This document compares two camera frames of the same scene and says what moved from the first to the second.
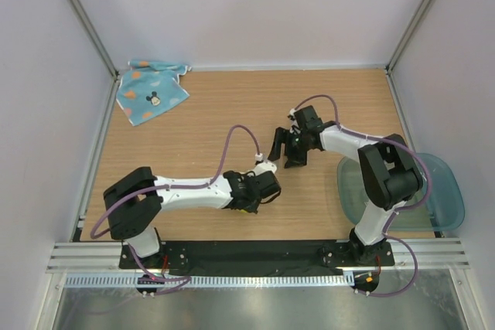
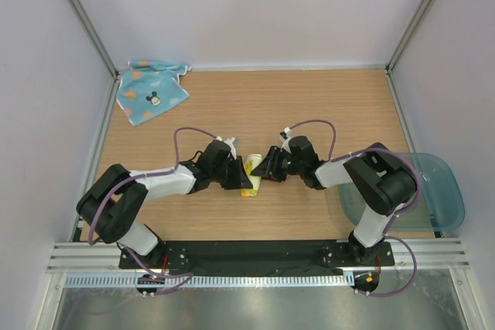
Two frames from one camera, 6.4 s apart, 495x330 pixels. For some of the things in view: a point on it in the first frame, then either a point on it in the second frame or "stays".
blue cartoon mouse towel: [149, 89] stays
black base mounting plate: [256, 255] stays
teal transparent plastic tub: [439, 204] stays
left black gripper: [254, 206] -> [240, 179]
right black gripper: [284, 136] -> [268, 168]
